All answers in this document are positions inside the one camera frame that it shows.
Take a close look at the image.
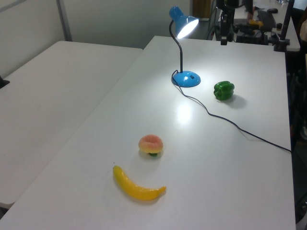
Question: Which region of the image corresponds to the blue desk lamp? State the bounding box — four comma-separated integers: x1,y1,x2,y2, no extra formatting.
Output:
168,6,201,87

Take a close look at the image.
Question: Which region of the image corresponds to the black equipment on desk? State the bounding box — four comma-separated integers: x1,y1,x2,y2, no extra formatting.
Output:
235,23,272,45

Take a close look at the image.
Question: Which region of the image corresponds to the pink toy peach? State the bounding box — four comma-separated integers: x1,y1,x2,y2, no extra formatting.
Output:
138,134,165,158

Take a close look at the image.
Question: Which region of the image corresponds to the green toy bell pepper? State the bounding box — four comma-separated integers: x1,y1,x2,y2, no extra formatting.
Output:
213,80,235,101

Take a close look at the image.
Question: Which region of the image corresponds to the yellow toy banana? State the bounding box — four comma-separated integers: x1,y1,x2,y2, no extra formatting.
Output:
112,165,167,201

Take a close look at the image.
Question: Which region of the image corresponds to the black computer keyboard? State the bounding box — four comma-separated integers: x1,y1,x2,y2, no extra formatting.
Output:
258,10,276,28

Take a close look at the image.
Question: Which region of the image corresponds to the black lamp power cable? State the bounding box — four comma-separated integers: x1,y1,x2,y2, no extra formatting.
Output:
171,69,292,153

